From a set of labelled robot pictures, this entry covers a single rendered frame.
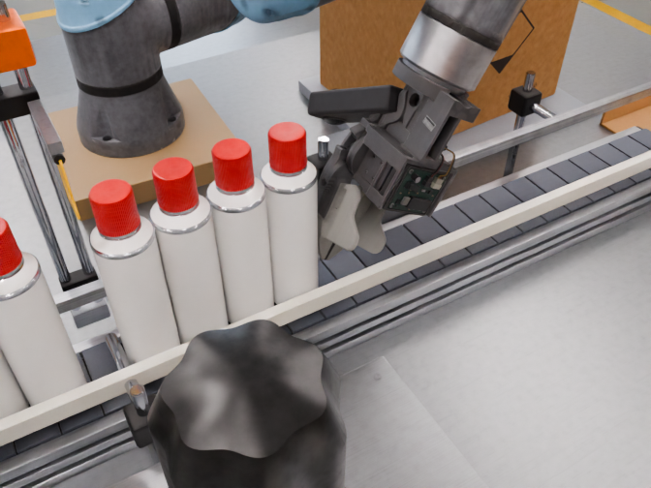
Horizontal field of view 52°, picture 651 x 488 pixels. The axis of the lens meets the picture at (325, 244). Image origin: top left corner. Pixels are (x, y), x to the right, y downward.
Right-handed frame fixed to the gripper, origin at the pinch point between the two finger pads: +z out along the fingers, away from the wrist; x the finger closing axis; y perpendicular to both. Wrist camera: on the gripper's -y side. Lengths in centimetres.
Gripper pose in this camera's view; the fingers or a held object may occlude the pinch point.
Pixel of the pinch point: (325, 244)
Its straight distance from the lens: 68.7
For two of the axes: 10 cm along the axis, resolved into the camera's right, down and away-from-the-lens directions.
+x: 7.5, 0.8, 6.6
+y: 5.0, 5.8, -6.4
